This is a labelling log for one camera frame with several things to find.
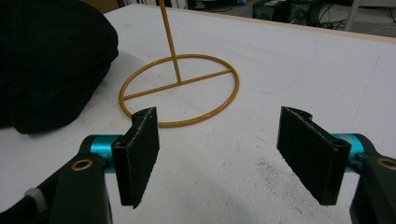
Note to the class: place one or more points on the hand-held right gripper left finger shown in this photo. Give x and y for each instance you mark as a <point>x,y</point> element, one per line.
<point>137,161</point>

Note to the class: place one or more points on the black cap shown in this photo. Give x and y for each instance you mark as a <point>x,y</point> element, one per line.
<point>49,62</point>

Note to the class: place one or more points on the white metal stand leg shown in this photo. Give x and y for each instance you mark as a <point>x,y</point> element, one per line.
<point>351,14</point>

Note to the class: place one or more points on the dark computer equipment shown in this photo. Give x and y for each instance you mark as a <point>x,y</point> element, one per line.
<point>286,11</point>

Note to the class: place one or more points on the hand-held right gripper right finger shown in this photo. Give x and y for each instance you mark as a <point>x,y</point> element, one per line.
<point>311,155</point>

